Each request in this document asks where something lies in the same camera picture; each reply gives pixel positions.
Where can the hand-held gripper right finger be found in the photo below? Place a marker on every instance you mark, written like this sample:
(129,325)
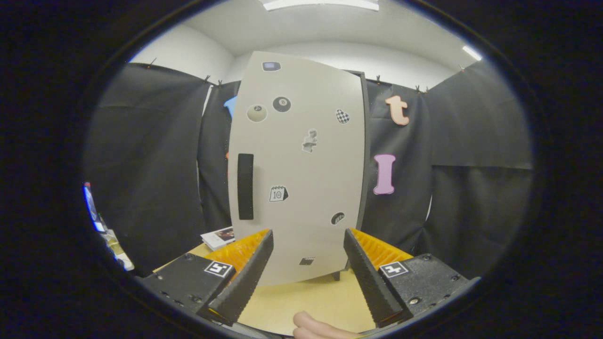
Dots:
(367,278)

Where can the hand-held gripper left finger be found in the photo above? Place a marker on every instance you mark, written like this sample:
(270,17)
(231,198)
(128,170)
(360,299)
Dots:
(249,278)

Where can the light grey shoe cabinet door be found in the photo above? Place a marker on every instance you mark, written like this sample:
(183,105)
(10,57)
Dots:
(301,169)

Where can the white book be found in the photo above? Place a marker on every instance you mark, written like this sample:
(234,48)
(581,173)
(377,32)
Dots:
(216,238)

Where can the blue printed sign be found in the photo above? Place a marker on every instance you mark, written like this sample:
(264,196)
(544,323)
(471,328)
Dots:
(90,202)

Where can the small ceiling light panel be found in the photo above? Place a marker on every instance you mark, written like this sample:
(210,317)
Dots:
(472,52)

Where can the black backdrop cloth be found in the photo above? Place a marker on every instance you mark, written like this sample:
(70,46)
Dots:
(150,165)

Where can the pile of printed packets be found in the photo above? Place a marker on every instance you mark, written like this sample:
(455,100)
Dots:
(115,245)

